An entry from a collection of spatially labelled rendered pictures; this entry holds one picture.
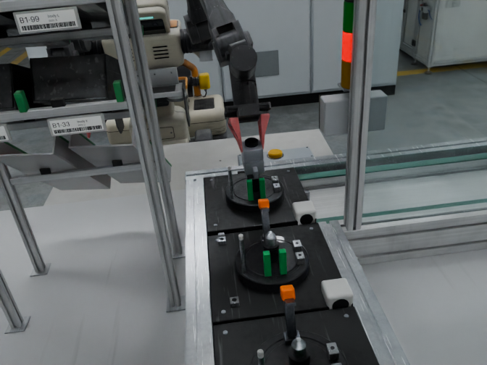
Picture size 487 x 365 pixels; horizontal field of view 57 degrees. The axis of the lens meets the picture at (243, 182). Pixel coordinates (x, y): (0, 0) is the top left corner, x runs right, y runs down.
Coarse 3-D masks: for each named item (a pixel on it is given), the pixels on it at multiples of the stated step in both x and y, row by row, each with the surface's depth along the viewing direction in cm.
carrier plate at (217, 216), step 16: (224, 176) 118; (240, 176) 117; (288, 176) 115; (208, 192) 111; (224, 192) 111; (288, 192) 109; (304, 192) 108; (208, 208) 105; (224, 208) 105; (288, 208) 103; (208, 224) 100; (224, 224) 99; (240, 224) 99; (256, 224) 98; (272, 224) 98; (288, 224) 99
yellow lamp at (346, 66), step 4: (344, 64) 81; (348, 64) 81; (344, 68) 82; (348, 68) 81; (344, 72) 82; (348, 72) 81; (344, 76) 82; (348, 76) 82; (344, 80) 83; (348, 80) 82; (344, 84) 83; (348, 84) 82; (348, 88) 83
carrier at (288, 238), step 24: (216, 240) 94; (240, 240) 78; (264, 240) 84; (288, 240) 89; (312, 240) 92; (216, 264) 88; (240, 264) 84; (264, 264) 80; (288, 264) 83; (312, 264) 86; (216, 288) 82; (240, 288) 82; (264, 288) 80; (312, 288) 80; (336, 288) 77; (216, 312) 77; (240, 312) 77; (264, 312) 76
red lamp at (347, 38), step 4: (344, 32) 79; (344, 36) 79; (348, 36) 78; (344, 40) 79; (348, 40) 79; (344, 44) 80; (348, 44) 79; (344, 48) 80; (348, 48) 79; (344, 52) 80; (348, 52) 80; (344, 56) 81; (348, 56) 80; (344, 60) 81; (348, 60) 80
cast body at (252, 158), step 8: (248, 144) 100; (256, 144) 100; (248, 152) 99; (256, 152) 100; (248, 160) 100; (256, 160) 101; (248, 168) 101; (256, 168) 100; (264, 168) 102; (256, 176) 100
